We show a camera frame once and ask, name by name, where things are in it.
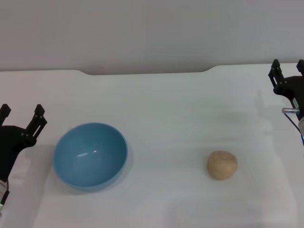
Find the beige egg yolk pastry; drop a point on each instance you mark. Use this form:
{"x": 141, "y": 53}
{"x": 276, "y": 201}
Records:
{"x": 222, "y": 166}

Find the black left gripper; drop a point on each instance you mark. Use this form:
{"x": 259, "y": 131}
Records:
{"x": 9, "y": 142}

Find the blue ceramic bowl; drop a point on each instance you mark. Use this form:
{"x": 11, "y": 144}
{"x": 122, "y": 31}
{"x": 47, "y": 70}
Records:
{"x": 90, "y": 156}

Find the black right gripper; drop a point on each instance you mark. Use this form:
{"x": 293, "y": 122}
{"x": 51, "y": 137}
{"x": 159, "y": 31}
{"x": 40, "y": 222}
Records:
{"x": 294, "y": 88}

